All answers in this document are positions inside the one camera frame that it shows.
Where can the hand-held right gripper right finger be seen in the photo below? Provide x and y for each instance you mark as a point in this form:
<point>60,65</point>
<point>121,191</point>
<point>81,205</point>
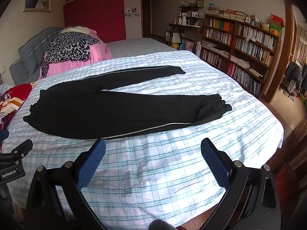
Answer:
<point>215,166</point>

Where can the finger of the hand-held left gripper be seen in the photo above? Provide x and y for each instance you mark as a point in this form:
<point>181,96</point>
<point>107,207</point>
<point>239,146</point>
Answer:
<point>22,148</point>
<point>3,134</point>

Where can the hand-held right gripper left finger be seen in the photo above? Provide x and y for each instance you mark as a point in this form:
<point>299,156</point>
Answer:
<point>90,166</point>

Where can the black pants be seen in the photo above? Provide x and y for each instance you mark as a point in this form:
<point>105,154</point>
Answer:
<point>96,110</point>

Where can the red patterned cloth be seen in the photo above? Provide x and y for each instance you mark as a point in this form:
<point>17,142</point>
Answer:
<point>14,95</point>

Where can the white plaid bed sheet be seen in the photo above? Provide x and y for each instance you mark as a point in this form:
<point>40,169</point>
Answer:
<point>156,172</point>

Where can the grey padded headboard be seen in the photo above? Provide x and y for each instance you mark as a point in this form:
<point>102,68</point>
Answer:
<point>31,50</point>

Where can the leopard print cloth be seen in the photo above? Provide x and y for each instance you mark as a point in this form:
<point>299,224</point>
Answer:
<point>67,45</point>

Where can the wooden bookshelf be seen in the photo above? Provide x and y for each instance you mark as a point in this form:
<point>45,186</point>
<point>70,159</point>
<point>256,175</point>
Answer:
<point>233,50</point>

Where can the dark hanging jacket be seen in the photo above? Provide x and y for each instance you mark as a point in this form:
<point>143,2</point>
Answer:
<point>292,76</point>

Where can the patterned bag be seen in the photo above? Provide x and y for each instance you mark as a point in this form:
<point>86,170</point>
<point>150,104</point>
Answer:
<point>198,49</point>

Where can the pink bin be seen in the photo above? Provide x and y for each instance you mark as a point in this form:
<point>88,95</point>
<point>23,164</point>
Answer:
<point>189,46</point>

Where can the rows of books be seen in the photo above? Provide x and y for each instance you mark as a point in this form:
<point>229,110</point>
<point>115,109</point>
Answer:
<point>254,45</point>

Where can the cream cloth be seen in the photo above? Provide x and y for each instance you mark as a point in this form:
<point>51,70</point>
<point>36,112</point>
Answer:
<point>76,29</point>

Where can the grey mattress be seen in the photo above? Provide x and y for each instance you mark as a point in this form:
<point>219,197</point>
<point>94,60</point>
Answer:
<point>139,46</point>

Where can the white lampshade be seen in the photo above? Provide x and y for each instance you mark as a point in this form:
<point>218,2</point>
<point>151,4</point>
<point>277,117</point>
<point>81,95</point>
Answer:
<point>176,37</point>

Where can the brown cardboard box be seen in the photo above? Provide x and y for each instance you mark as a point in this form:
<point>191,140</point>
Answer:
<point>168,36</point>

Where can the dark wooden desk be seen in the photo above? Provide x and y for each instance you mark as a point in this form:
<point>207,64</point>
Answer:
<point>182,27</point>

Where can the small desk shelf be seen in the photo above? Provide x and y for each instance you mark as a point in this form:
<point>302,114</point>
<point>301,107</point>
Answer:
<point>191,14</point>

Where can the red cardboard box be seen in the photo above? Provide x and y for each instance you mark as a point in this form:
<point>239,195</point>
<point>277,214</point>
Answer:
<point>277,20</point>

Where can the dark wooden doorway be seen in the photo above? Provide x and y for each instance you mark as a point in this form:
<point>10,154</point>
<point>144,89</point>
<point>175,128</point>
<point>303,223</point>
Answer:
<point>145,12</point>

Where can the wooden door frame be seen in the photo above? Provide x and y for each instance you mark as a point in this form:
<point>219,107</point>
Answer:
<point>285,52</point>

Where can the red wall panel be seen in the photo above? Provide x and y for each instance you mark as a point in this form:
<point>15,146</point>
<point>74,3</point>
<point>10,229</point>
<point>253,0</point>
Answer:
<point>96,12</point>

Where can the wall stickers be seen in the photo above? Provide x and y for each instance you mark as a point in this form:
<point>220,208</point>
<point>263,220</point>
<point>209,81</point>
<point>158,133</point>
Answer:
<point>132,13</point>

